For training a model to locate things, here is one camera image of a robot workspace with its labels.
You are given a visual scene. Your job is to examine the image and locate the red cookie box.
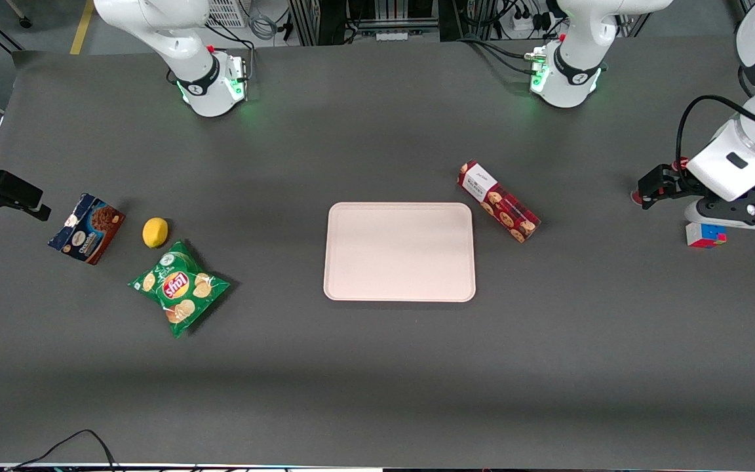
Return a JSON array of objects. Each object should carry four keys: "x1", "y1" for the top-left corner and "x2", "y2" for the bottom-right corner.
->
[{"x1": 457, "y1": 160, "x2": 542, "y2": 244}]

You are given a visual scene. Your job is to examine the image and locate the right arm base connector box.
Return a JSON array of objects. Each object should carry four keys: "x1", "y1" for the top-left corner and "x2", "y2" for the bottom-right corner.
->
[{"x1": 228, "y1": 55, "x2": 248, "y2": 101}]

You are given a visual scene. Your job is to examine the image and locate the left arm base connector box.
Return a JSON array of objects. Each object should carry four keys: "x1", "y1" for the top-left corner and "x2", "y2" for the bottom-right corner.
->
[{"x1": 524, "y1": 47, "x2": 550, "y2": 94}]

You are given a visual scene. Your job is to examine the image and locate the blue chocolate cookie box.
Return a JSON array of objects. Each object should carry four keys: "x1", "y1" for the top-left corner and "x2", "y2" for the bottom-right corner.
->
[{"x1": 48, "y1": 193, "x2": 126, "y2": 266}]

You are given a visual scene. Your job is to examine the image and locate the pink plastic tray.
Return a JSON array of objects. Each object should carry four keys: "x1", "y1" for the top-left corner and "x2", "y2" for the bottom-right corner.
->
[{"x1": 323, "y1": 202, "x2": 476, "y2": 303}]

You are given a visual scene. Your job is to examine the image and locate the white perforated box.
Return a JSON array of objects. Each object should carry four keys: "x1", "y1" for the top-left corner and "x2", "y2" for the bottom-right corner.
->
[{"x1": 206, "y1": 0, "x2": 248, "y2": 29}]

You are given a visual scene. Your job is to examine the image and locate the red bottle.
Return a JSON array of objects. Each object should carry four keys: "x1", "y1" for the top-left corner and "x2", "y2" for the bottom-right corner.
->
[{"x1": 631, "y1": 157, "x2": 689, "y2": 206}]

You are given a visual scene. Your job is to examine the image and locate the colourful puzzle cube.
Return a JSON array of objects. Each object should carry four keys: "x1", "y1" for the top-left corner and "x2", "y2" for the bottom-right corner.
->
[{"x1": 685, "y1": 223, "x2": 727, "y2": 249}]

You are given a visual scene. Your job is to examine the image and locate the yellow lemon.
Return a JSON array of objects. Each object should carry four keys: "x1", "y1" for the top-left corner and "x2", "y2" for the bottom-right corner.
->
[{"x1": 142, "y1": 217, "x2": 170, "y2": 249}]

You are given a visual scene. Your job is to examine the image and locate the green chips bag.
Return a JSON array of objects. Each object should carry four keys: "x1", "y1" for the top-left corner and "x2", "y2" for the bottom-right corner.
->
[{"x1": 128, "y1": 240, "x2": 231, "y2": 339}]

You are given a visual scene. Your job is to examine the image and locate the dark equipment rack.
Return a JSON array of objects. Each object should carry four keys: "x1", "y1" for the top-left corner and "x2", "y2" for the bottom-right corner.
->
[{"x1": 288, "y1": 0, "x2": 471, "y2": 47}]

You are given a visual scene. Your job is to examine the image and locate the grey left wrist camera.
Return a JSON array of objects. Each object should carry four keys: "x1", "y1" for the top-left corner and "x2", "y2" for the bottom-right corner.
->
[{"x1": 683, "y1": 186, "x2": 755, "y2": 234}]

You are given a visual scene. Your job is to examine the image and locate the black left base cables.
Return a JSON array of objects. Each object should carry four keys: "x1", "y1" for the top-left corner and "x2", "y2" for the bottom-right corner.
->
[{"x1": 456, "y1": 34, "x2": 537, "y2": 77}]

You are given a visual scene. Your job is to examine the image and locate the thin black table cable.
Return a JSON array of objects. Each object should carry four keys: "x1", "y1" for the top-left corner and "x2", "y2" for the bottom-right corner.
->
[{"x1": 5, "y1": 429, "x2": 119, "y2": 472}]

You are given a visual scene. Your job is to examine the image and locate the black right base cable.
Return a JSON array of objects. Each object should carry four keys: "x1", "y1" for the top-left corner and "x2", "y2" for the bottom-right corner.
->
[{"x1": 206, "y1": 22, "x2": 258, "y2": 85}]

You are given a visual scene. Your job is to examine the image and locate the grey coiled cable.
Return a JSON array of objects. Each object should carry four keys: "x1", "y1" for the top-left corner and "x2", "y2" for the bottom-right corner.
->
[{"x1": 248, "y1": 10, "x2": 279, "y2": 41}]

